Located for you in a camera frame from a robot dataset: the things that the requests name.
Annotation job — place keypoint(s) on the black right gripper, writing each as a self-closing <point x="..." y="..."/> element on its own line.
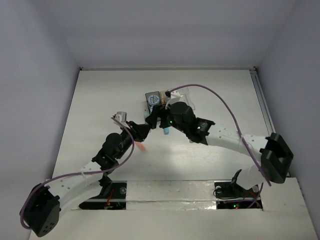
<point x="161" y="110"/>

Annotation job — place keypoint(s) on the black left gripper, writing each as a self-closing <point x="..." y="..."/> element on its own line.
<point x="136" y="130"/>

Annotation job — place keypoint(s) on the orange highlighter pen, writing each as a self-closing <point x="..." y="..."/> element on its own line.
<point x="140" y="146"/>

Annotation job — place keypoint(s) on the blue cleaning gel jar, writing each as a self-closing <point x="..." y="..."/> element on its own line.
<point x="153" y="99"/>

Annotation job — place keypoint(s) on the blue highlighter pen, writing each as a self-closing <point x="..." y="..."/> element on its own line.
<point x="145" y="113"/>

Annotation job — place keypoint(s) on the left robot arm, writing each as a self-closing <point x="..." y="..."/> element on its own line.
<point x="49" y="200"/>

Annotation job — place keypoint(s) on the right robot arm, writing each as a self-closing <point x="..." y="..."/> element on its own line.
<point x="271" y="155"/>

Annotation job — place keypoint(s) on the orange translucent container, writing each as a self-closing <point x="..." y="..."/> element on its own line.
<point x="165" y="97"/>

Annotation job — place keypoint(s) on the grey translucent container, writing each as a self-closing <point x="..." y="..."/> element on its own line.
<point x="150" y="108"/>

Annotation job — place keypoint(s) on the clear plastic container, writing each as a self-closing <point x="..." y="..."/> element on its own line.
<point x="185" y="97"/>

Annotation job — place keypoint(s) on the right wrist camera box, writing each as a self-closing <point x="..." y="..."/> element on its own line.
<point x="172" y="97"/>

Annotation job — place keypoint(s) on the aluminium side rail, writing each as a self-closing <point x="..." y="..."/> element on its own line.
<point x="262" y="101"/>

